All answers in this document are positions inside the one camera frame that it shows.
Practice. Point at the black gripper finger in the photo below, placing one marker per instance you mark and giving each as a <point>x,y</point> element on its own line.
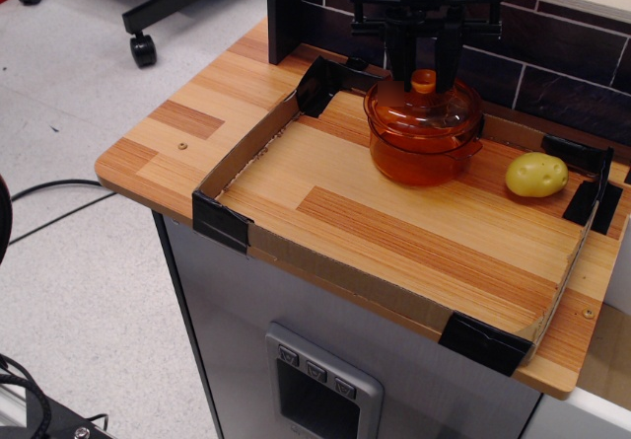
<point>401,51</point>
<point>447,54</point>

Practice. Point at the orange transparent pot lid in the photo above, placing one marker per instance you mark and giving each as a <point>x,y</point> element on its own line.
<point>423,119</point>

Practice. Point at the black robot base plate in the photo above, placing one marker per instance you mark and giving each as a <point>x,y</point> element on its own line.
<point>64,422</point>

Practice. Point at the cardboard fence with black tape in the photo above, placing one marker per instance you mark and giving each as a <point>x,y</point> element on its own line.
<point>487,273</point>

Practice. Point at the grey toy dishwasher cabinet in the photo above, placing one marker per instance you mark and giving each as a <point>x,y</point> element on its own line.
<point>280,357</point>

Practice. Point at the orange transparent pot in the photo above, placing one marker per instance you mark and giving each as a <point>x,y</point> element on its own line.
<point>424,160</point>

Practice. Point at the dark brick backsplash panel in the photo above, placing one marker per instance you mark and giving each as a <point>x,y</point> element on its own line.
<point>552,60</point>

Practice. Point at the black wheeled chair base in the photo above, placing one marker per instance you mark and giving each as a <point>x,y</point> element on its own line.
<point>162,5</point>

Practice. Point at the yellow toy potato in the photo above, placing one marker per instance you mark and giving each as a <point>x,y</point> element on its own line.
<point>536,174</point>

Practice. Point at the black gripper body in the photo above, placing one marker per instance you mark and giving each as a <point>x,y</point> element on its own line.
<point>426,18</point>

